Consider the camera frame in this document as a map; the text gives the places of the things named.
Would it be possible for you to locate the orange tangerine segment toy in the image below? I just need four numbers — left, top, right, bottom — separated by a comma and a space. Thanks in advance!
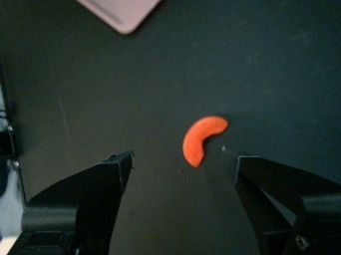
180, 115, 230, 168

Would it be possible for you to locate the pink square plate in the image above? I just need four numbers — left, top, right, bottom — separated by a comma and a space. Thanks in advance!
76, 0, 163, 36

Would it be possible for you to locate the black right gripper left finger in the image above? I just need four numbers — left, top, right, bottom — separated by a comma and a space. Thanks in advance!
7, 149, 136, 255

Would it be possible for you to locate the black table frame post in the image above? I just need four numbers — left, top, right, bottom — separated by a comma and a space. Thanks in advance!
0, 64, 29, 205

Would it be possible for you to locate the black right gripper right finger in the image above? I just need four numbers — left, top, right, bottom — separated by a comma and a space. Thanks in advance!
233, 155, 341, 255

